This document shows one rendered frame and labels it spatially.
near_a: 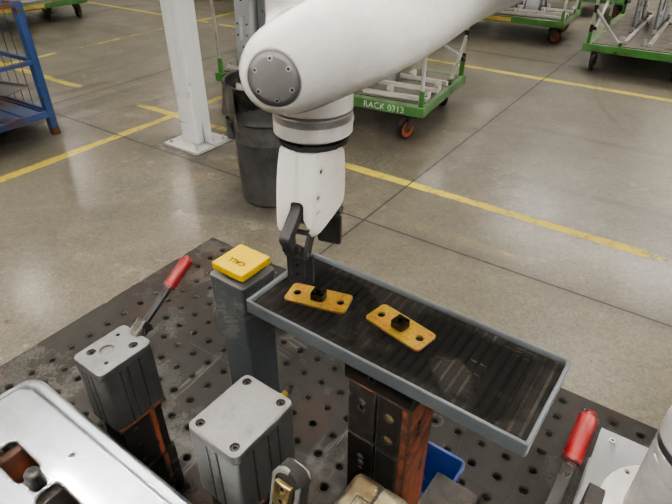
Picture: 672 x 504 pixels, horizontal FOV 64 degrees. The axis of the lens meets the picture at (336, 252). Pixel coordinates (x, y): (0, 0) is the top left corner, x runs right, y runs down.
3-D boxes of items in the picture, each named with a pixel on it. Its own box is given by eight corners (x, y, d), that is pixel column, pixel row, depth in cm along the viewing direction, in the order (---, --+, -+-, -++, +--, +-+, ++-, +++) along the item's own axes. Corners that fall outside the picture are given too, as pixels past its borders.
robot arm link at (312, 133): (293, 89, 61) (295, 115, 63) (257, 115, 54) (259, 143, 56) (365, 97, 58) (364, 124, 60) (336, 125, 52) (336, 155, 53)
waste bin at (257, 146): (214, 199, 334) (197, 81, 293) (271, 168, 370) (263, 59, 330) (276, 224, 310) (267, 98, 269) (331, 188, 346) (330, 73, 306)
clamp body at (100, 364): (115, 503, 96) (57, 356, 76) (166, 458, 103) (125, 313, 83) (150, 535, 91) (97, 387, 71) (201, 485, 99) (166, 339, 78)
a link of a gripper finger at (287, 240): (306, 179, 60) (308, 221, 63) (276, 216, 54) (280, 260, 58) (315, 181, 60) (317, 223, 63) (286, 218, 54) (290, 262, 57)
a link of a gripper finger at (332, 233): (325, 184, 69) (325, 228, 73) (316, 195, 67) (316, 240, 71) (349, 188, 68) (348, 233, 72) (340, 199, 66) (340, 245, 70)
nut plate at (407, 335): (363, 318, 67) (364, 311, 66) (384, 304, 69) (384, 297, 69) (417, 353, 62) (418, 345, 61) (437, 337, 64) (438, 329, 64)
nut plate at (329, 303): (282, 300, 70) (282, 293, 69) (294, 283, 73) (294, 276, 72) (344, 315, 68) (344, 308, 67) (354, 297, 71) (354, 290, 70)
